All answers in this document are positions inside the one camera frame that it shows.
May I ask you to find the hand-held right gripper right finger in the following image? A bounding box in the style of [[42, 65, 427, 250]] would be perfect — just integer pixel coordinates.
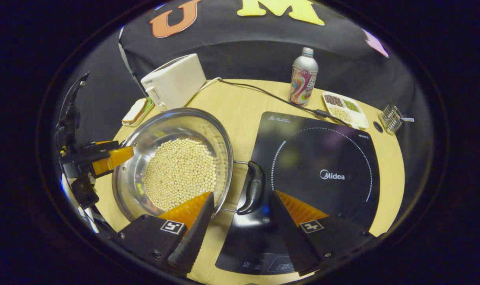
[[269, 190, 377, 276]]

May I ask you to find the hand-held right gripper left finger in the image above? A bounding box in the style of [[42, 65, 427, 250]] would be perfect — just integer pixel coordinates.
[[113, 192, 215, 276]]

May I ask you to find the stainless steel pot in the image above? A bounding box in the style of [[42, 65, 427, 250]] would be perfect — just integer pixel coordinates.
[[112, 108, 265, 222]]

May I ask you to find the black induction cooktop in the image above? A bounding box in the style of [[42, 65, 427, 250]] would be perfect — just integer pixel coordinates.
[[215, 112, 381, 276]]

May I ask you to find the toast sandwich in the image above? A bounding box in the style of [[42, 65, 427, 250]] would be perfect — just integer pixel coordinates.
[[122, 98, 147, 124]]

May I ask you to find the small white sandwich tray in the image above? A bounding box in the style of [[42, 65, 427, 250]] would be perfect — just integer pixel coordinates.
[[122, 97, 155, 127]]

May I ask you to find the pile of soybeans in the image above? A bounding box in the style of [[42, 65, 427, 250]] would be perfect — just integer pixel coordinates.
[[144, 138, 217, 211]]

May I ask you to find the white toaster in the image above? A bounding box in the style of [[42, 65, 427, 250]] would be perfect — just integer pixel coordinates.
[[140, 53, 207, 111]]

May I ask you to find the white divided bean dish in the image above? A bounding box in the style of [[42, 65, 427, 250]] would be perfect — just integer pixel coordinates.
[[322, 91, 370, 130]]

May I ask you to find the silver colourful drink bottle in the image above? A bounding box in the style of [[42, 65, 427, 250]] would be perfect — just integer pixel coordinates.
[[288, 47, 319, 106]]

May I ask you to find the white toaster cable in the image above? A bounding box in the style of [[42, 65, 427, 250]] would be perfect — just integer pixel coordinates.
[[198, 77, 223, 92]]

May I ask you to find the black power cable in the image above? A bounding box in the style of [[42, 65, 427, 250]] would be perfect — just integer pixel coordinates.
[[220, 78, 351, 126]]

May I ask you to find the small wire basket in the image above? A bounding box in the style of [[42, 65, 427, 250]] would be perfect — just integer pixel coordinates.
[[380, 104, 414, 135]]

